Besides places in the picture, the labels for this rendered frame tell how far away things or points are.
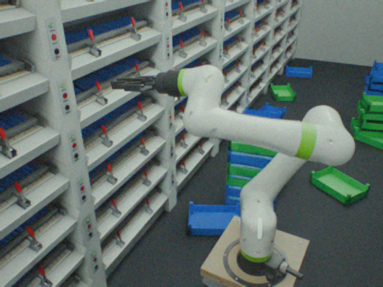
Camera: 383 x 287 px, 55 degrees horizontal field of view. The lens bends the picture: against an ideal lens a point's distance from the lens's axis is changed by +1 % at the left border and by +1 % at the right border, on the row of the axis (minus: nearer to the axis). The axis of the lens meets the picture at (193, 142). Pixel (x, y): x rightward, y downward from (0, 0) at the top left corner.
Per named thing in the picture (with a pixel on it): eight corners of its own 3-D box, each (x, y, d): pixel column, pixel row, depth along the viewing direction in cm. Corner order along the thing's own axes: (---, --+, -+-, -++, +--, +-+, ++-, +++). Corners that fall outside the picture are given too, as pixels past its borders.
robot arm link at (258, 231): (271, 234, 149) (275, 197, 139) (275, 264, 136) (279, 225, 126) (239, 231, 150) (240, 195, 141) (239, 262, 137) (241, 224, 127)
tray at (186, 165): (212, 147, 272) (219, 133, 264) (174, 192, 224) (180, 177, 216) (189, 134, 276) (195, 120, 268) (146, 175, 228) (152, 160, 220)
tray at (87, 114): (161, 80, 180) (166, 63, 175) (78, 131, 132) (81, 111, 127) (128, 61, 184) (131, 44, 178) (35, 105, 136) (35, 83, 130)
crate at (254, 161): (283, 152, 219) (284, 141, 215) (280, 170, 202) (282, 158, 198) (233, 145, 227) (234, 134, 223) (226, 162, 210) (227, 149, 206)
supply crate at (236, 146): (284, 141, 215) (286, 128, 211) (282, 158, 198) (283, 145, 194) (234, 134, 223) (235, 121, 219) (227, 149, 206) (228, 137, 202)
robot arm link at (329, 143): (339, 154, 125) (354, 124, 118) (350, 177, 114) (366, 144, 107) (286, 144, 124) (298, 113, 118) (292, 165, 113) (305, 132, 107)
